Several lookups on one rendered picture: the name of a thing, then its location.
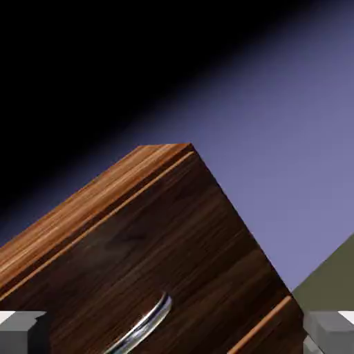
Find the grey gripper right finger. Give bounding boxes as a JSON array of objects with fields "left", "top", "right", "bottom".
[{"left": 302, "top": 310, "right": 354, "bottom": 354}]

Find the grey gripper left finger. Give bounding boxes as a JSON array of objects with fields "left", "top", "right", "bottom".
[{"left": 0, "top": 310, "right": 48, "bottom": 354}]

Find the dark wood drawer front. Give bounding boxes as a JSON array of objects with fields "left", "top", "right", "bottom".
[
  {"left": 234, "top": 299, "right": 307, "bottom": 354},
  {"left": 0, "top": 151, "right": 292, "bottom": 354}
]

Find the dark wood cabinet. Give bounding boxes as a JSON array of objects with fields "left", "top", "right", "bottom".
[{"left": 0, "top": 142, "right": 307, "bottom": 354}]

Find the curved silver drawer handle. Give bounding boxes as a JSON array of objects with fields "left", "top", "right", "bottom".
[{"left": 103, "top": 291, "right": 173, "bottom": 354}]

